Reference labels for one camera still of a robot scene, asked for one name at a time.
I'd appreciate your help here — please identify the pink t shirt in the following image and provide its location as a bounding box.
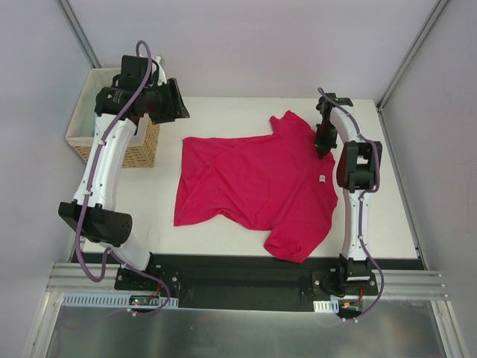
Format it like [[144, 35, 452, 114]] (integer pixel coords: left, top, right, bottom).
[[174, 110, 338, 263]]

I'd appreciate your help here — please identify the wicker basket with liner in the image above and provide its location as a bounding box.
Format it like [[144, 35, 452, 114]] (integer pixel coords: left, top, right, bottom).
[[66, 68, 160, 168]]

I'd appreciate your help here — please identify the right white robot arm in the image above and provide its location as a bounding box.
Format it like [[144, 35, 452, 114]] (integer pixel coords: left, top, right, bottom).
[[315, 88, 382, 297]]

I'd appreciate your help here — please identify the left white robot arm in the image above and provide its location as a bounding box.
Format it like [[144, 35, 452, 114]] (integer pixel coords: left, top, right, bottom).
[[58, 55, 189, 290]]

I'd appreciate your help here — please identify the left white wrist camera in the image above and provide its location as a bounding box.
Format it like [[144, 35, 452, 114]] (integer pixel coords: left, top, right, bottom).
[[153, 56, 167, 86]]

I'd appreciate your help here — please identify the left aluminium frame post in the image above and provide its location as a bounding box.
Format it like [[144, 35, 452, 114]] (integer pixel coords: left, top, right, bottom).
[[55, 0, 101, 69]]

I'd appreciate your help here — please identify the aluminium frame post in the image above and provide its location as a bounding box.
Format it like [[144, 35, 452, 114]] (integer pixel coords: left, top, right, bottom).
[[55, 0, 101, 69], [376, 0, 452, 113]]

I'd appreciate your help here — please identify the right white cable duct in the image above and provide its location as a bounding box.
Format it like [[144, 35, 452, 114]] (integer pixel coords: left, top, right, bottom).
[[313, 299, 339, 314]]

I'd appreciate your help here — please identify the white cable duct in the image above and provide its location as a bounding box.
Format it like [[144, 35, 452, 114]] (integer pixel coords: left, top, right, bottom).
[[313, 299, 339, 314], [63, 292, 179, 310]]

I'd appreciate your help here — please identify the front aluminium rail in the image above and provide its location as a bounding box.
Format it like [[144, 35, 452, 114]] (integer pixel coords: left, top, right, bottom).
[[47, 263, 450, 301]]

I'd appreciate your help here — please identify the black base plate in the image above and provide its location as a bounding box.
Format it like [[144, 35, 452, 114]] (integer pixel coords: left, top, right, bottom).
[[70, 251, 428, 310]]

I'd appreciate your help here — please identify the right aluminium frame post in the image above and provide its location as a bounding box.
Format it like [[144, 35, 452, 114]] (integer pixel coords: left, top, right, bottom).
[[376, 0, 452, 113]]

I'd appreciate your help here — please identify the left white cable duct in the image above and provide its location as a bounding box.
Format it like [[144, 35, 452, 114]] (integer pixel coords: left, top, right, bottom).
[[63, 292, 179, 310]]

